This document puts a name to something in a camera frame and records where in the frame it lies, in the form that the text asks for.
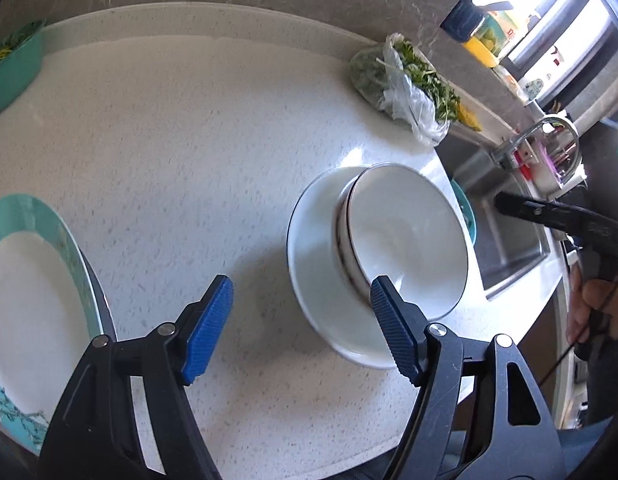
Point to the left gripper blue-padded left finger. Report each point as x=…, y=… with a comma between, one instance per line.
x=200, y=332

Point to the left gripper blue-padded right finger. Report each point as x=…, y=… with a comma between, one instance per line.
x=404, y=328

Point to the large white bowl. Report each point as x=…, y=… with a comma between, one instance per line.
x=347, y=324

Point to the small floral white bowl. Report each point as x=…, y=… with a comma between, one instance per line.
x=390, y=220

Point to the teal floral rim plate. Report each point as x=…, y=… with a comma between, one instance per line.
x=48, y=315

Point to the steel kitchen faucet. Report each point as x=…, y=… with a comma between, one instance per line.
x=547, y=153

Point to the right hand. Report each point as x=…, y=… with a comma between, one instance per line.
x=592, y=295

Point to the stainless steel sink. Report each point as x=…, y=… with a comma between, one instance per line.
x=506, y=248

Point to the yellow bottle with dark cap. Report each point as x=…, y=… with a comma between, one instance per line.
x=476, y=29

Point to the plastic bag of greens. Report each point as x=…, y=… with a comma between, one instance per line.
x=396, y=79

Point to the teal colander with greens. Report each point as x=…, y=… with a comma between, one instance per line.
x=21, y=55

